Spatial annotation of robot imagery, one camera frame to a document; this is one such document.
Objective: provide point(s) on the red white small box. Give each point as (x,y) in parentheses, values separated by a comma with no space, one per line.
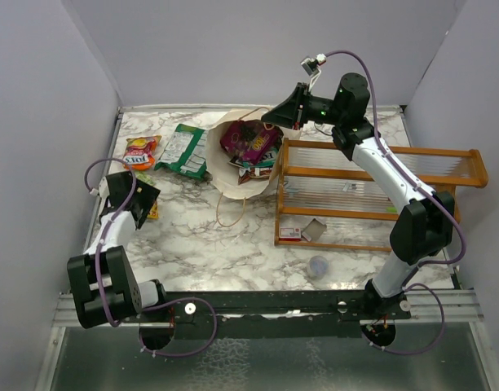
(290,234)

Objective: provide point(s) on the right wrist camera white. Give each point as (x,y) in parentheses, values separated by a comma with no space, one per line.
(311,66)

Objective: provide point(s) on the light green snack packet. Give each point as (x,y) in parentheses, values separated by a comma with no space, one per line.
(144,180)

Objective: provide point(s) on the yellow orange snack packet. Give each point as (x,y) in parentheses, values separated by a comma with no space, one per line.
(153,212)

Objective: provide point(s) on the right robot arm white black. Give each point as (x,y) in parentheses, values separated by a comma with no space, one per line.
(425,217)

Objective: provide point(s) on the wooden tiered rack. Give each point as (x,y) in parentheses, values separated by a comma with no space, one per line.
(316,180)

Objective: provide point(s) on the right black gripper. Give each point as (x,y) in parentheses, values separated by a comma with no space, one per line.
(289,113)

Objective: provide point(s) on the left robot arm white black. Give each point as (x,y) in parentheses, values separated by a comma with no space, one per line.
(102,281)

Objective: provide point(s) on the grey open small carton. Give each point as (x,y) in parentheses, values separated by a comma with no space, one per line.
(314,230)

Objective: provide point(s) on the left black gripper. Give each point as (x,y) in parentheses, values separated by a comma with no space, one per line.
(148,195)

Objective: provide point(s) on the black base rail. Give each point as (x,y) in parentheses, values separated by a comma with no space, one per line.
(208,316)

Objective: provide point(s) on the purple snack packet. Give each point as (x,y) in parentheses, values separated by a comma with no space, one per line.
(250,140)

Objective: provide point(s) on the dark green snack bag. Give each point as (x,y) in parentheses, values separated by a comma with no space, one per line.
(185,152)

